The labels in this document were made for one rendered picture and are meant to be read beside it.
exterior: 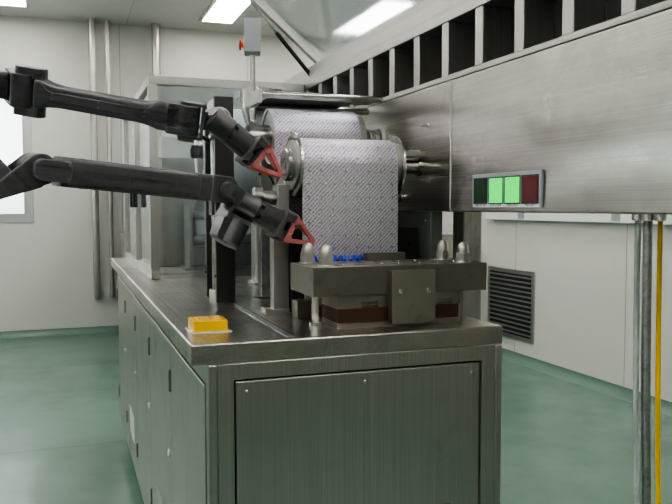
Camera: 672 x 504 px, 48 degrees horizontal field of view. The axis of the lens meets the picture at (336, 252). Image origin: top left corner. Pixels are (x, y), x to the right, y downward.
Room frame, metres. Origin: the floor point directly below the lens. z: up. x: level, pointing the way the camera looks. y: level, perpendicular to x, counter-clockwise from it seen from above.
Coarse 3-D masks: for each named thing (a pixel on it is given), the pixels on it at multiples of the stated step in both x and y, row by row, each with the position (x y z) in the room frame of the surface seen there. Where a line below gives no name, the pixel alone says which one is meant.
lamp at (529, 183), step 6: (522, 180) 1.45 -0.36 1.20; (528, 180) 1.43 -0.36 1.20; (534, 180) 1.41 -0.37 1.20; (522, 186) 1.45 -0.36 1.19; (528, 186) 1.43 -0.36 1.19; (534, 186) 1.41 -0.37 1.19; (522, 192) 1.45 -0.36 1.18; (528, 192) 1.43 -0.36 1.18; (534, 192) 1.41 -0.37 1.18; (522, 198) 1.45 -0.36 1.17; (528, 198) 1.43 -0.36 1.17; (534, 198) 1.41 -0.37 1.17
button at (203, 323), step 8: (192, 320) 1.52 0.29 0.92; (200, 320) 1.51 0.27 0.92; (208, 320) 1.51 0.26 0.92; (216, 320) 1.52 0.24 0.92; (224, 320) 1.52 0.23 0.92; (192, 328) 1.51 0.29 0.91; (200, 328) 1.50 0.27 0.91; (208, 328) 1.51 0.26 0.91; (216, 328) 1.51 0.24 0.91; (224, 328) 1.52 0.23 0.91
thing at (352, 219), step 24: (312, 192) 1.72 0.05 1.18; (336, 192) 1.74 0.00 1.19; (360, 192) 1.76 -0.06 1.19; (384, 192) 1.78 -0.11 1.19; (312, 216) 1.72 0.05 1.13; (336, 216) 1.74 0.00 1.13; (360, 216) 1.76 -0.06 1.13; (384, 216) 1.78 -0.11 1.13; (336, 240) 1.74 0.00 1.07; (360, 240) 1.76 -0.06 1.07; (384, 240) 1.78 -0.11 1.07
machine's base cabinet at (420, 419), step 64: (128, 320) 3.12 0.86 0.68; (128, 384) 3.19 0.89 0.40; (192, 384) 1.54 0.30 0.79; (256, 384) 1.42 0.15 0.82; (320, 384) 1.46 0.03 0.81; (384, 384) 1.51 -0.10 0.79; (448, 384) 1.55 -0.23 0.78; (192, 448) 1.56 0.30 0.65; (256, 448) 1.42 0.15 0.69; (320, 448) 1.46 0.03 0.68; (384, 448) 1.51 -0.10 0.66; (448, 448) 1.55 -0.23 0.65
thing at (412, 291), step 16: (400, 272) 1.56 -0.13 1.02; (416, 272) 1.57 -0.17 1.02; (432, 272) 1.58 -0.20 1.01; (400, 288) 1.56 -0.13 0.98; (416, 288) 1.57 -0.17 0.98; (432, 288) 1.58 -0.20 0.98; (400, 304) 1.56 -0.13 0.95; (416, 304) 1.57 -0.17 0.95; (432, 304) 1.58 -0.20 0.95; (400, 320) 1.56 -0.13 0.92; (416, 320) 1.57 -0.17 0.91; (432, 320) 1.58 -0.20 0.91
